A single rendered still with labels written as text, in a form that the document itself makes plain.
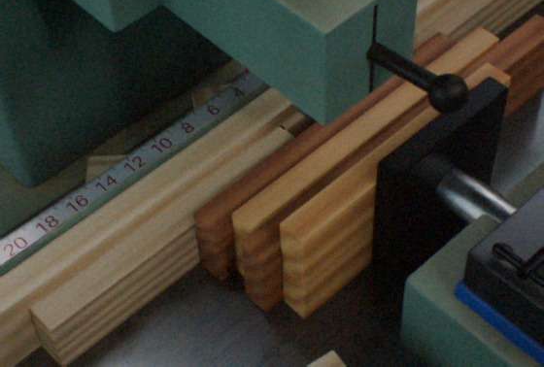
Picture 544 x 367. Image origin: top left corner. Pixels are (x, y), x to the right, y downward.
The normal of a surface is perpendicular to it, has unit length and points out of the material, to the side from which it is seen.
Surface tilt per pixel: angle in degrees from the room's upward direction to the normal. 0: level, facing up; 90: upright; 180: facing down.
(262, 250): 0
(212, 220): 0
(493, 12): 90
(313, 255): 90
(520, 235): 0
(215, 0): 90
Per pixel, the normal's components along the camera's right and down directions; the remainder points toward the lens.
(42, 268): -0.03, -0.64
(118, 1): 0.69, 0.54
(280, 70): -0.73, 0.55
